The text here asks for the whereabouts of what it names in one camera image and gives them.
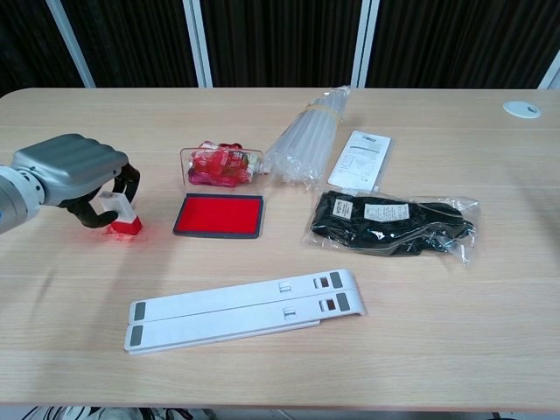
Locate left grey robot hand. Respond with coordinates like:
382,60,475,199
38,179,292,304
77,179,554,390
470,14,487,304
10,133,142,229

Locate white printed flat packet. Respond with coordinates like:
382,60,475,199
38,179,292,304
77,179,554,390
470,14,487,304
327,129,394,193

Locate bag of clear glue sticks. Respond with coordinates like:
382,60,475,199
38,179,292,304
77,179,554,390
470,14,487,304
263,84,354,193

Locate white round cable grommet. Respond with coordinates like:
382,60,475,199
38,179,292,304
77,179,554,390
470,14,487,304
501,100,543,119

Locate red snack pouch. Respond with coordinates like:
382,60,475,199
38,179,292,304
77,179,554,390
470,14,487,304
186,139,263,188

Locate white and red stamp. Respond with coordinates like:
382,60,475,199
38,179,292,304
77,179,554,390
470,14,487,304
98,188,144,237

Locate black gloves in plastic bag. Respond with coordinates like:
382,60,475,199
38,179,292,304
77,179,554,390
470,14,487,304
300,190,481,267

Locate red ink pad clear lid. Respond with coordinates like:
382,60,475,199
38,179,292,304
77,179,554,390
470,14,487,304
172,146,266,240

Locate white partition post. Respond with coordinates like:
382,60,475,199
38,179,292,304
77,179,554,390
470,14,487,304
349,0,380,88
536,56,560,91
182,0,214,88
45,0,96,88

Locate tangled floor cables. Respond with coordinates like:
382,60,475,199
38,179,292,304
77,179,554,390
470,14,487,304
25,406,145,420

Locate white folding laptop stand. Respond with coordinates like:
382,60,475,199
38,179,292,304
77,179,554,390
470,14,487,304
124,268,368,354

